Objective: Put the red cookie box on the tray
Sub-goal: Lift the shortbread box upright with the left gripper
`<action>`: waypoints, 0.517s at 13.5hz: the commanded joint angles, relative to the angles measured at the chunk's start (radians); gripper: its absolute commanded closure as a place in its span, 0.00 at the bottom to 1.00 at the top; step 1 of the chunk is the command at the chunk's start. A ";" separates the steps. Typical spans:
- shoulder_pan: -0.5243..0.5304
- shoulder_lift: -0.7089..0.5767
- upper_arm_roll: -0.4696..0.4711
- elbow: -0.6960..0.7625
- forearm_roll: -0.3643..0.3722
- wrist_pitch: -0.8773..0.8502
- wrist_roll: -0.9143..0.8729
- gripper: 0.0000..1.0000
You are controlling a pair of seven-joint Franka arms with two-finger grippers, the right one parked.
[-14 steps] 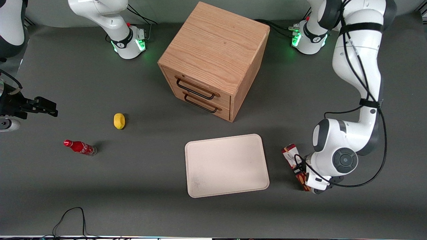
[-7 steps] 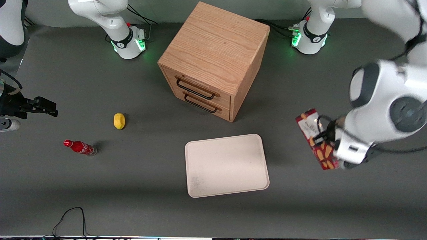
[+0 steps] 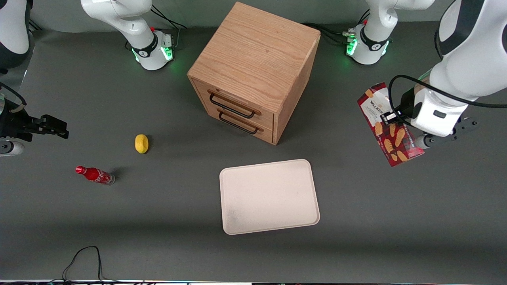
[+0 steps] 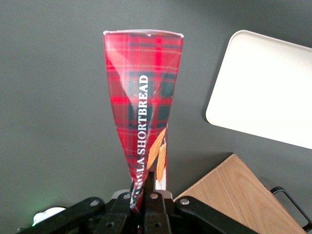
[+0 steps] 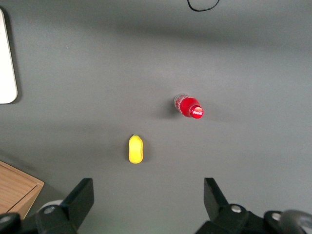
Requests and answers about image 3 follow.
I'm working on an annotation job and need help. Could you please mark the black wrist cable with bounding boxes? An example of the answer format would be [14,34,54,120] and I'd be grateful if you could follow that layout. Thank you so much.
[388,75,507,119]
[0,82,27,115]

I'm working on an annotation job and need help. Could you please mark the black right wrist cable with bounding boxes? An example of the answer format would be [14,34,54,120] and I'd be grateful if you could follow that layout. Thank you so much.
[0,82,27,115]

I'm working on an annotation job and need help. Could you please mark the black right arm base cables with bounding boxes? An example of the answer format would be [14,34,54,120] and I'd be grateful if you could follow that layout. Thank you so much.
[151,4,187,50]

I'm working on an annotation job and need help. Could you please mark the red cola bottle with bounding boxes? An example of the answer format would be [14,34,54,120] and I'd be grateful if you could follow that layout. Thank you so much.
[75,165,116,185]

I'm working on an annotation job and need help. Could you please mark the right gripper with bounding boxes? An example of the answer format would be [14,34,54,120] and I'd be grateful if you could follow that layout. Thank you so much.
[0,104,69,142]

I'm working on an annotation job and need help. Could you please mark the black metal drawer handle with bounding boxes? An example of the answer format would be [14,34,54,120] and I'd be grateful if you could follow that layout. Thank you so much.
[208,90,262,119]
[217,108,264,135]

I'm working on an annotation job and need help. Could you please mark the black left arm base cables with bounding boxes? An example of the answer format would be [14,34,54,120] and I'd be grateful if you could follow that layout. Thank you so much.
[302,9,371,45]

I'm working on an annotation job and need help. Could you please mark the beige plastic tray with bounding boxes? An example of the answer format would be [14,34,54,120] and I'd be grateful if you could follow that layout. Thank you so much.
[219,159,320,236]

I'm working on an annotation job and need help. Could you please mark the black arm base cables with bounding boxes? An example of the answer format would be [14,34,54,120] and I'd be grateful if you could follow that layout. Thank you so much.
[151,4,187,50]
[302,9,371,45]

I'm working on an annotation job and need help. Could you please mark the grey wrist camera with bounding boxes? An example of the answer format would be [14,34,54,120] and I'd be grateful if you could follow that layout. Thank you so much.
[414,117,480,150]
[0,141,25,157]

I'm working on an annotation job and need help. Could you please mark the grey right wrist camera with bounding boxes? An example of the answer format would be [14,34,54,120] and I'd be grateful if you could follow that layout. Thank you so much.
[0,141,25,157]

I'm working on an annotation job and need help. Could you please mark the wooden drawer front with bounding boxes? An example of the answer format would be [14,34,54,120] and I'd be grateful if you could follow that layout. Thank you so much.
[192,78,275,129]
[197,95,275,145]

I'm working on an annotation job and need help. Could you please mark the wooden two-drawer cabinet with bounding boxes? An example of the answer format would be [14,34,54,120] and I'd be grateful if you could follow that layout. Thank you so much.
[187,2,321,146]

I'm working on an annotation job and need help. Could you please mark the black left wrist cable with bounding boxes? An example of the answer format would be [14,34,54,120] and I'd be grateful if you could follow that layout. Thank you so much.
[388,75,507,119]

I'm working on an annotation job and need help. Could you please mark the red cookie box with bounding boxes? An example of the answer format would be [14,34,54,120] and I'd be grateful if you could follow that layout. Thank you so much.
[357,82,425,167]

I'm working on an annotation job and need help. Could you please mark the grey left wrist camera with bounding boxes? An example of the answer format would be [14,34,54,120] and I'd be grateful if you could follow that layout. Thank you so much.
[414,117,480,150]

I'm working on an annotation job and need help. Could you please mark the thin black looped cable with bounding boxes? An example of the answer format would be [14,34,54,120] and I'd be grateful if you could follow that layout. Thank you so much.
[51,246,119,283]

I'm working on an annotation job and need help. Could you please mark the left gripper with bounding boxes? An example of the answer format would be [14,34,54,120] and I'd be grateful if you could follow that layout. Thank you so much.
[380,88,469,138]

